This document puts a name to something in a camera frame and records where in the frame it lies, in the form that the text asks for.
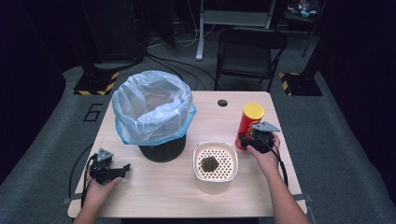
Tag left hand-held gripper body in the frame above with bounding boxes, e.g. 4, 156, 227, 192
89, 147, 116, 187

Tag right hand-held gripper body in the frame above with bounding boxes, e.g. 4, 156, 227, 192
246, 121, 281, 155

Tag red chip can yellow lid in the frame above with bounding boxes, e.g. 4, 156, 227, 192
234, 102, 266, 151

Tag person's left hand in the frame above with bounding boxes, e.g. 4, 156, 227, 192
83, 170, 123, 210

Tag person's right hand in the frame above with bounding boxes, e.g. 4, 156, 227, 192
247, 133, 281, 176

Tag dark green clump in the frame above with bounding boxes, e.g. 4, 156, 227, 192
199, 156, 220, 174

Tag black mesh trash bin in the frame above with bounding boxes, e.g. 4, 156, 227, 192
138, 134, 188, 163

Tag white perforated strainer basket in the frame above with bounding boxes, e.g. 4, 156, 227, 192
191, 141, 240, 184

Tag hazard-striped black stand base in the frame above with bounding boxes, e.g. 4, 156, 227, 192
73, 71, 120, 96
278, 71, 324, 97

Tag black folding chair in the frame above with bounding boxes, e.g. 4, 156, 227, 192
214, 26, 290, 93

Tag black cabinet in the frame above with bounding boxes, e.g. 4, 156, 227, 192
78, 0, 149, 64

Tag left hand-held gripper cable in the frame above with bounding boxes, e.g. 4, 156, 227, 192
79, 153, 100, 209

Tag hand-held gripper cable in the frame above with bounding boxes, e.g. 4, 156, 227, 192
79, 153, 100, 209
257, 133, 290, 189

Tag right hand-held gripper cable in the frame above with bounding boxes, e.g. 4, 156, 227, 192
257, 133, 290, 189

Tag black floor cable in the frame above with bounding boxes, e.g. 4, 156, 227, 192
67, 142, 95, 198

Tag black floor cables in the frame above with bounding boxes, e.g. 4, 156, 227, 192
145, 51, 220, 91

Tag white metal desk frame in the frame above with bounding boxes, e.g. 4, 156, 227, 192
195, 0, 277, 62

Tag white floor cable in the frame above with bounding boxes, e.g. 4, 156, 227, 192
174, 0, 218, 49

